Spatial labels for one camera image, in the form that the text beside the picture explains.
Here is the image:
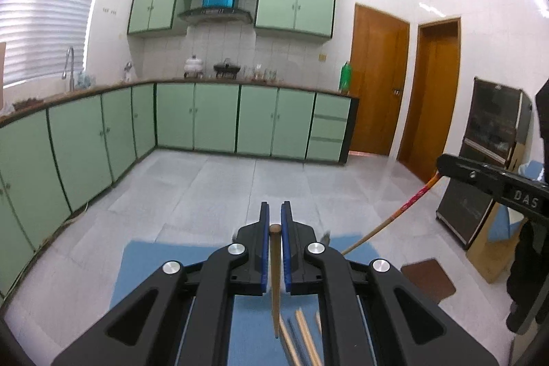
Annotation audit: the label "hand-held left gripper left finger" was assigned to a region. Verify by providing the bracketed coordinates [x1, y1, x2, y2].
[51, 201, 272, 366]

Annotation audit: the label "brown floor mat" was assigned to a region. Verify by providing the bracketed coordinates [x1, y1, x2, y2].
[401, 258, 456, 305]

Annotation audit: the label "white pot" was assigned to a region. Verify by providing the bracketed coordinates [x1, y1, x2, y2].
[184, 54, 204, 79]

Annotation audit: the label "white window blind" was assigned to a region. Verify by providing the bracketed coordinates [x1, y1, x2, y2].
[0, 0, 112, 88]

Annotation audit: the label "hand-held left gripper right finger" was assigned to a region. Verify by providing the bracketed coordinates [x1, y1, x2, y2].
[281, 201, 500, 366]

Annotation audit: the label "green bottle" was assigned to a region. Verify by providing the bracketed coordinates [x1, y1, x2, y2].
[339, 61, 353, 92]

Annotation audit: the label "blue mat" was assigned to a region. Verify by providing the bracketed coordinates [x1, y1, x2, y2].
[109, 235, 378, 366]

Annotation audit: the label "cardboard panel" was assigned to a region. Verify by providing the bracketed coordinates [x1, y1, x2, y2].
[467, 143, 529, 285]

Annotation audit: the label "red patterned wooden chopstick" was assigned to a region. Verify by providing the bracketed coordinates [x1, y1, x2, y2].
[342, 173, 442, 256]
[296, 308, 323, 366]

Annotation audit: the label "green base cabinets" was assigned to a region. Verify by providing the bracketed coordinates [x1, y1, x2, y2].
[0, 80, 359, 290]

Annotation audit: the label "black glass-front cabinet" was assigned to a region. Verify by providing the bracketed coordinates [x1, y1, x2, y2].
[435, 76, 533, 251]

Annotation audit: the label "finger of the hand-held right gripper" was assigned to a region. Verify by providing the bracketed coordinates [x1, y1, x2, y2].
[435, 154, 509, 201]

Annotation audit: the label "closed wooden door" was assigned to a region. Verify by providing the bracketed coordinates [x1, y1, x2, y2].
[349, 3, 411, 156]

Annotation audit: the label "person's right forearm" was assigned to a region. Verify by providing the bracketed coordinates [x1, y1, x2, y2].
[505, 216, 549, 333]

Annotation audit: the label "metal faucet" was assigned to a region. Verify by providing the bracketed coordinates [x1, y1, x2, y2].
[63, 46, 76, 92]

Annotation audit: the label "black wok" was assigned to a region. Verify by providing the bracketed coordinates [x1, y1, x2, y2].
[213, 59, 242, 80]

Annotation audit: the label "range hood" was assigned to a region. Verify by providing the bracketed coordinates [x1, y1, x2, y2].
[177, 6, 254, 26]

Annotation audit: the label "blue plastic object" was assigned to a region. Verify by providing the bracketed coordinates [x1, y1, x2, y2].
[489, 161, 547, 243]

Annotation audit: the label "recessed wooden door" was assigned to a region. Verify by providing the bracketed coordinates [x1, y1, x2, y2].
[397, 18, 462, 183]

